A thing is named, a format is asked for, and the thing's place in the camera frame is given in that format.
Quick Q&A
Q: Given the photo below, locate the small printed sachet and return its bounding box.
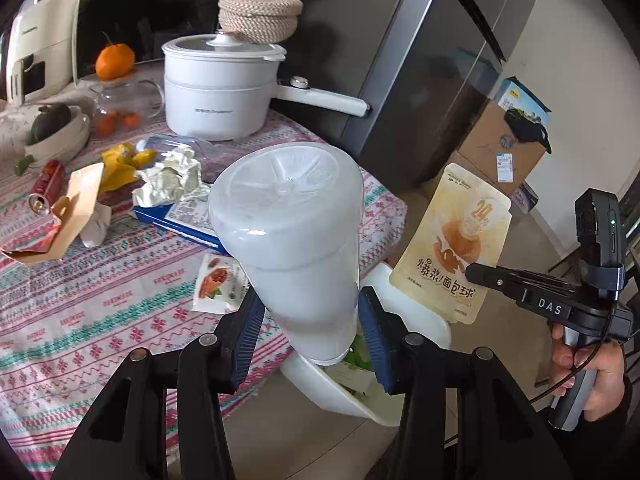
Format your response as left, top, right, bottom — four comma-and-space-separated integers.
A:
192, 253, 250, 315

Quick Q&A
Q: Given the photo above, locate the patterned tablecloth table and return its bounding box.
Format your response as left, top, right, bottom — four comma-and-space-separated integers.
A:
0, 72, 407, 480

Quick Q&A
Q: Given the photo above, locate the dark green squash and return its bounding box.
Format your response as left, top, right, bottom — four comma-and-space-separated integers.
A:
27, 102, 72, 145

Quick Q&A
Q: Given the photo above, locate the green scrap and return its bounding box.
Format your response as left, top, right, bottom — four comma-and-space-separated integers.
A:
345, 332, 381, 398

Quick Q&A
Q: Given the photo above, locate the white plastic bin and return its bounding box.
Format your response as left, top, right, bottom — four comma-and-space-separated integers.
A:
279, 262, 452, 427

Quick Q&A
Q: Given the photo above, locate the white tissue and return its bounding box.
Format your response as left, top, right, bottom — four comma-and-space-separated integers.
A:
80, 200, 113, 248

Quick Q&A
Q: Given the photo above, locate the large orange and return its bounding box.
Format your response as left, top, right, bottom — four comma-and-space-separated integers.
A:
95, 32, 137, 81

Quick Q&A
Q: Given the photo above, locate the white kitchen appliance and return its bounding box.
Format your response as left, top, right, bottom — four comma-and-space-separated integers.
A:
5, 0, 81, 108

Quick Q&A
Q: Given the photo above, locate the woven rope basket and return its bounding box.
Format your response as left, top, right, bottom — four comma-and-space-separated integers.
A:
218, 0, 304, 44

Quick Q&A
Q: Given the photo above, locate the beige snack packet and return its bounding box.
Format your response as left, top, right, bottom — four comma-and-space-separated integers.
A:
389, 162, 512, 325

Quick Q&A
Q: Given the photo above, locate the person's right forearm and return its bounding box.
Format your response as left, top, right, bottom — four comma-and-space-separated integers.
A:
575, 375, 640, 480

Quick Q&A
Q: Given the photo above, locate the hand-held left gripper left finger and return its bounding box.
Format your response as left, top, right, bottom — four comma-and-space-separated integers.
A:
52, 287, 267, 480

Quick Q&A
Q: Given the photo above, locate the black cable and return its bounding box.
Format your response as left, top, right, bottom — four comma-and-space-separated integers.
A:
442, 300, 617, 446

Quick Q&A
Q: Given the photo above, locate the white bowl with avocado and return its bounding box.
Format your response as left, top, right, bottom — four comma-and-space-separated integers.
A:
24, 114, 92, 162

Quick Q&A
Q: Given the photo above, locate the floral cloth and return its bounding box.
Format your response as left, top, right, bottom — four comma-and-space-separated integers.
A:
0, 100, 32, 161

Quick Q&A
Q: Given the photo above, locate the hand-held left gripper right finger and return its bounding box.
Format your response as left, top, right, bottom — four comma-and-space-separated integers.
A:
357, 286, 576, 480

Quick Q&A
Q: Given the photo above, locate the white electric cooking pot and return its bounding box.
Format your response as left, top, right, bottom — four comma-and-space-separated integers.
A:
161, 30, 371, 142

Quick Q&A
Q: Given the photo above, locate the yellow wrapper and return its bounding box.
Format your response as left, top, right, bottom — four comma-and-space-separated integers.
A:
100, 142, 157, 193

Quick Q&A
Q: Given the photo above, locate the brown paper bag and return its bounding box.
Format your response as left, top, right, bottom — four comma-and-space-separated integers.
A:
0, 162, 106, 267

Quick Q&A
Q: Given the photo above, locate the black bag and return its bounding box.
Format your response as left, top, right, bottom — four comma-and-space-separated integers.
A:
502, 108, 552, 155

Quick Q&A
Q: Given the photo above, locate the blue box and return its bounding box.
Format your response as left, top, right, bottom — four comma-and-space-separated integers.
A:
129, 195, 231, 255

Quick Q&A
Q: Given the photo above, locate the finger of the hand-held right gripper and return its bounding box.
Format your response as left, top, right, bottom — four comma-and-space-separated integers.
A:
505, 268, 581, 295
465, 261, 573, 322

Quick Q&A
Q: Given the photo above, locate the white plastic cup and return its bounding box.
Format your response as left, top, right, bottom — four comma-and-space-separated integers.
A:
207, 144, 364, 366

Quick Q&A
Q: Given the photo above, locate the brown cardboard box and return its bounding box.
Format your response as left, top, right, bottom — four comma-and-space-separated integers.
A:
454, 100, 548, 197

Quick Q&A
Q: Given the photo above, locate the blue printed carton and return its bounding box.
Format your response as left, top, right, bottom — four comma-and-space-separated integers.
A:
495, 76, 553, 128

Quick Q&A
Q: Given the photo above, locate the glass jar with oranges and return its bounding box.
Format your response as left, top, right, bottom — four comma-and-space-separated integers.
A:
90, 79, 166, 136

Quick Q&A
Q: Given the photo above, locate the person's right hand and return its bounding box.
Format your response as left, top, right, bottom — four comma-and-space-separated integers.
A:
550, 332, 627, 422

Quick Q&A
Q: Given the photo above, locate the crumpled pale paper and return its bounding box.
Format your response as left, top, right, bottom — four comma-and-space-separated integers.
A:
132, 149, 212, 208

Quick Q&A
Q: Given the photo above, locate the grey refrigerator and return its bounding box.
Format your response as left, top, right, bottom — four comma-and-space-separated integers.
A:
320, 0, 543, 196

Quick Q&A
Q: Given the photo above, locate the small printed carton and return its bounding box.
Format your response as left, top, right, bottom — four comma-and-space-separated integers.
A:
510, 182, 540, 213

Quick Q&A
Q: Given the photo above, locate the red drink can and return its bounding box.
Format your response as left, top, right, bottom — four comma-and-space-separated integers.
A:
30, 160, 66, 216

